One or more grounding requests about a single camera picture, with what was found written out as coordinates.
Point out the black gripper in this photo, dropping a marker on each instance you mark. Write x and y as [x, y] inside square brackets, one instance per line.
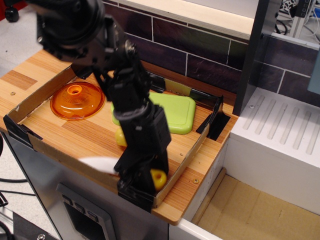
[147, 136]

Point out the yellow handled white toy knife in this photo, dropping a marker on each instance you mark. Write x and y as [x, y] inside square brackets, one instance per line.
[107, 164]

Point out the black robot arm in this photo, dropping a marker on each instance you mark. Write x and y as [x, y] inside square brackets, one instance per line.
[80, 32]

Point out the green plastic cutting board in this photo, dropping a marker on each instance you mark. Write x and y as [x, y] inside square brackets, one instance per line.
[178, 110]

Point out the cardboard fence with black tape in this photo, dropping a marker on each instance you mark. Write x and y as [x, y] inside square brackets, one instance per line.
[25, 95]

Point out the yellow toy potato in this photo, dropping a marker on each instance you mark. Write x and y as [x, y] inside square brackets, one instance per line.
[120, 137]

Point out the silver toy oven front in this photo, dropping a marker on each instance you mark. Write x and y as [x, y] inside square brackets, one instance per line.
[79, 208]

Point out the orange transparent pot lid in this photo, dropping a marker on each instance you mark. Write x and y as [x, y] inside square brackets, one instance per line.
[77, 101]

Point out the white toy sink drainboard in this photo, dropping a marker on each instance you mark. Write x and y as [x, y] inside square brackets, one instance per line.
[274, 147]

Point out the black vertical post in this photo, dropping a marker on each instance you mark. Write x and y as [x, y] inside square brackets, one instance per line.
[263, 26]

